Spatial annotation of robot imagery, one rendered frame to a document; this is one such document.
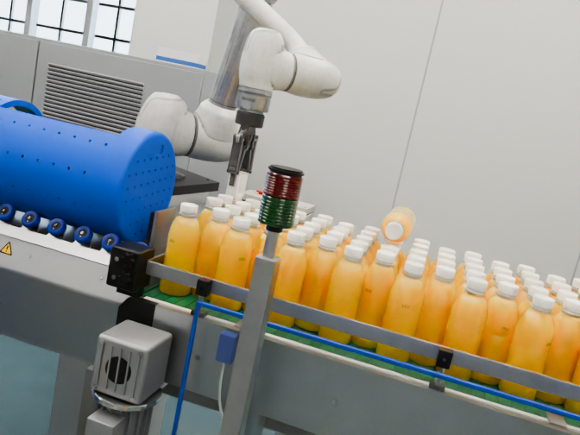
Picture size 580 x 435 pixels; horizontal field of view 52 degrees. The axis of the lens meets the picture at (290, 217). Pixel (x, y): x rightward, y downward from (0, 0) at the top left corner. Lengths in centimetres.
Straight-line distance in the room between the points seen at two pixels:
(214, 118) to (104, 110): 139
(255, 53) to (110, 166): 45
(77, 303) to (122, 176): 34
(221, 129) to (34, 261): 83
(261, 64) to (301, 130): 266
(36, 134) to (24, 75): 226
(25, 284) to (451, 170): 289
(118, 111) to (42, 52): 61
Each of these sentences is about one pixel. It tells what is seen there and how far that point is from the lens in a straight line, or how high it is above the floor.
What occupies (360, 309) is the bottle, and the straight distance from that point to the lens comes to 129.
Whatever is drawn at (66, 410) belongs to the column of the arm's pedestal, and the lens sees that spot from 239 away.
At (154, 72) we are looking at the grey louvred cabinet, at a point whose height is 138.
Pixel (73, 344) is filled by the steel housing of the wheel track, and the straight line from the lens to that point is 164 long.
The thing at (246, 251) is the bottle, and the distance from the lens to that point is 130.
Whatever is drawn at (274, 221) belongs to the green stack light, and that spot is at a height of 117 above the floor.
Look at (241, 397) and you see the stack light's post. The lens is 113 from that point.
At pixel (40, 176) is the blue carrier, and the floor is 108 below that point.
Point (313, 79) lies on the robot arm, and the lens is 161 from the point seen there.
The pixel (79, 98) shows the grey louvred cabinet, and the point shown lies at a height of 117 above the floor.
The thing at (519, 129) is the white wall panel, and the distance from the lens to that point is 390.
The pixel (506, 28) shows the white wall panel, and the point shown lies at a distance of 398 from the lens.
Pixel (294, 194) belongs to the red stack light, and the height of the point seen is 122.
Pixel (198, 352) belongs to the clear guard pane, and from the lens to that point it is 125.
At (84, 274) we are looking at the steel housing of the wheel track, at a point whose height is 88.
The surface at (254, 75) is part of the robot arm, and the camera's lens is 155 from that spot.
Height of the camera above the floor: 136
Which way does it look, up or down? 10 degrees down
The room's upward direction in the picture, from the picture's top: 12 degrees clockwise
